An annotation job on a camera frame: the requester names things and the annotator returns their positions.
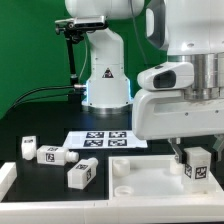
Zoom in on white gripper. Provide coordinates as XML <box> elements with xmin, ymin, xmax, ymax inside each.
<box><xmin>132</xmin><ymin>87</ymin><xmax>224</xmax><ymax>164</ymax></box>

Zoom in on white square table top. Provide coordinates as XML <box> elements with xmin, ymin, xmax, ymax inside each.
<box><xmin>109</xmin><ymin>155</ymin><xmax>224</xmax><ymax>200</ymax></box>

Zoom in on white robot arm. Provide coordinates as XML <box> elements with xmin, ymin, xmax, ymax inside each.
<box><xmin>132</xmin><ymin>0</ymin><xmax>224</xmax><ymax>158</ymax></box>

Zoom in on marker sheet on table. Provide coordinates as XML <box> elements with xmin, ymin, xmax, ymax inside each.
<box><xmin>63</xmin><ymin>130</ymin><xmax>147</xmax><ymax>149</ymax></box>

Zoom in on white U-shaped obstacle fence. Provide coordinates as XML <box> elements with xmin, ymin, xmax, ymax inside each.
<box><xmin>0</xmin><ymin>156</ymin><xmax>224</xmax><ymax>224</ymax></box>

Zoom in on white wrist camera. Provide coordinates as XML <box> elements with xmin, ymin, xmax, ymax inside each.
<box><xmin>137</xmin><ymin>62</ymin><xmax>194</xmax><ymax>91</ymax></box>

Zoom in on camera on black stand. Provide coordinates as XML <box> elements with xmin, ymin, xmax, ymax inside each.
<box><xmin>55</xmin><ymin>16</ymin><xmax>108</xmax><ymax>95</ymax></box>

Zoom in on black cables on table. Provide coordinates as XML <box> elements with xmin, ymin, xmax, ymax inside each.
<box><xmin>6</xmin><ymin>84</ymin><xmax>88</xmax><ymax>116</ymax></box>

